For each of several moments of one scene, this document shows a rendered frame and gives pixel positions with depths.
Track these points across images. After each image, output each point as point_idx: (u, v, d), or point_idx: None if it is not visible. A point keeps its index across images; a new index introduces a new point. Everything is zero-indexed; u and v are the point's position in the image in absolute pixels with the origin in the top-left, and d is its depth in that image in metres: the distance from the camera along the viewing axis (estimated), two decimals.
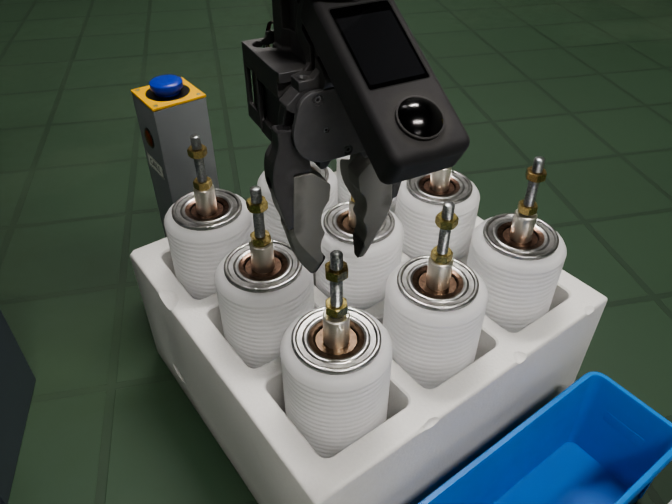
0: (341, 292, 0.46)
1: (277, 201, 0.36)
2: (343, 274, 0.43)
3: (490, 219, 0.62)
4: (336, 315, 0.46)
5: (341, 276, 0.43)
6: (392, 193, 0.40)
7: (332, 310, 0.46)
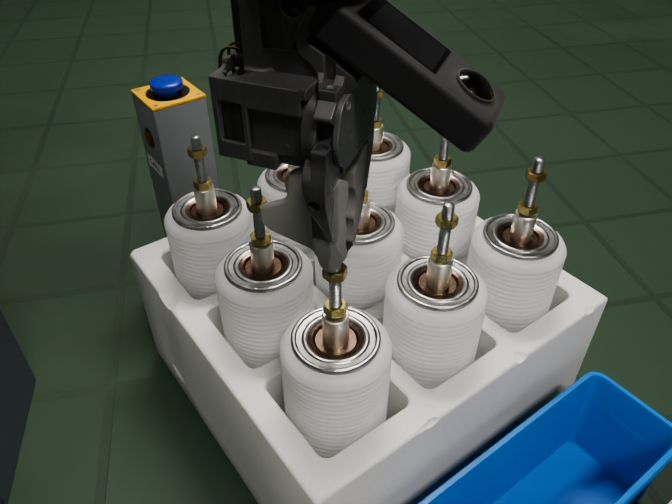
0: (329, 296, 0.46)
1: (327, 219, 0.36)
2: None
3: (490, 219, 0.62)
4: None
5: None
6: (365, 184, 0.42)
7: (342, 299, 0.47)
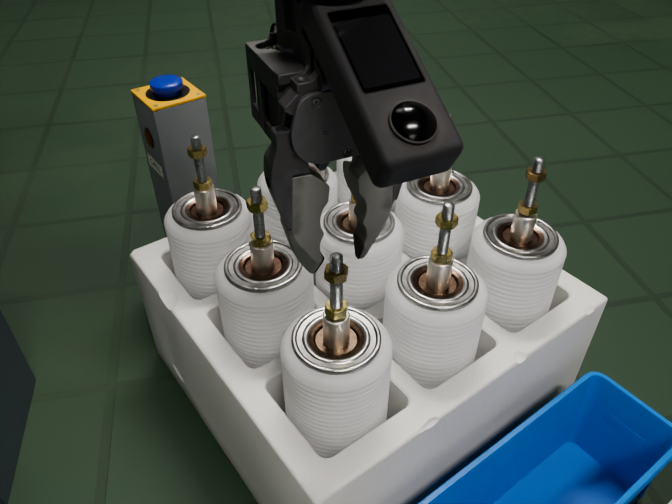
0: (335, 300, 0.45)
1: (275, 201, 0.36)
2: (325, 269, 0.44)
3: (490, 219, 0.62)
4: (328, 303, 0.47)
5: (325, 269, 0.44)
6: (392, 196, 0.41)
7: None
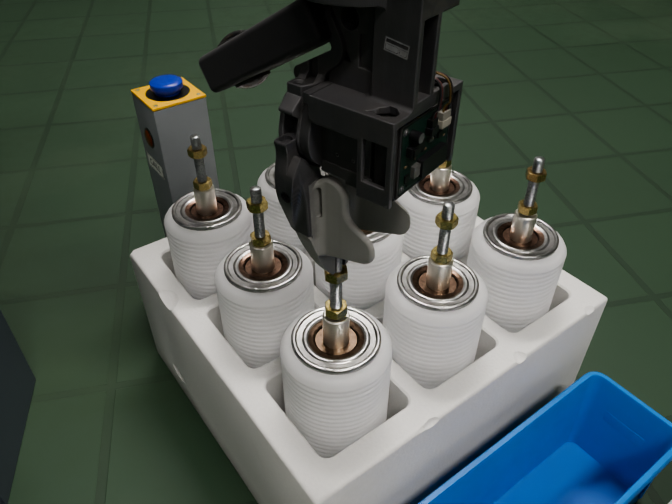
0: (331, 299, 0.46)
1: None
2: None
3: (490, 219, 0.62)
4: None
5: None
6: (294, 219, 0.39)
7: None
